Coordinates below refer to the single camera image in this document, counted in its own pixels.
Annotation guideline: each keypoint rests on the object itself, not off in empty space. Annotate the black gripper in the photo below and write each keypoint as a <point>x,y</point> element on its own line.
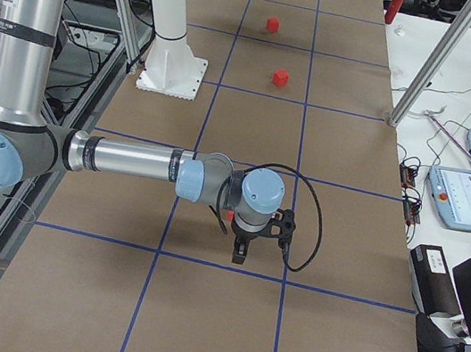
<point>244,235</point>

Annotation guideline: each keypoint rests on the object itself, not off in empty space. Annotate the red cube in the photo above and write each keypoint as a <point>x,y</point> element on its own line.
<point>280,78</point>

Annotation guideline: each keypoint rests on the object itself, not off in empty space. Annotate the red cube block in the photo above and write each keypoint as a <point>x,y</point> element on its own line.
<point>272,25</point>

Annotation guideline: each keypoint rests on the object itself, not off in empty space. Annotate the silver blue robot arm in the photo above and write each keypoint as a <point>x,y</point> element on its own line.
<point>30,146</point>

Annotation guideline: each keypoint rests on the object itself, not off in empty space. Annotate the brown paper table mat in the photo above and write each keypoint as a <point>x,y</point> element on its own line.
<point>120,264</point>

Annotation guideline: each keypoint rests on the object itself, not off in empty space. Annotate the black box with label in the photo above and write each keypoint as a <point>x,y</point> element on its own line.
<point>433,290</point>

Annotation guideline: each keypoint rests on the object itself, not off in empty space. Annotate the blue teach pendant near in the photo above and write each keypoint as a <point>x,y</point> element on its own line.
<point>451,192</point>

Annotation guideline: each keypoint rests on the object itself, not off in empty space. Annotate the grabber stick tool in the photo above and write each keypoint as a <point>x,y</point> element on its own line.
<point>469,156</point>

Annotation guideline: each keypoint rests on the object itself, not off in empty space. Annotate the red cylinder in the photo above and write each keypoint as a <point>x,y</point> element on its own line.
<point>392,10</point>

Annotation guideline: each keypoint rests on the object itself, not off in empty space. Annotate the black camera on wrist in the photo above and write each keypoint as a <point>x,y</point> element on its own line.
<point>281,227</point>

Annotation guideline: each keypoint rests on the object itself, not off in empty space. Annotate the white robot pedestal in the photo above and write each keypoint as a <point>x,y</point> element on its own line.
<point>171,67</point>

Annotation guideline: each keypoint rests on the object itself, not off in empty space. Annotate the aluminium frame post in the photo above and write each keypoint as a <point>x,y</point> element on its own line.
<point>456,30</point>

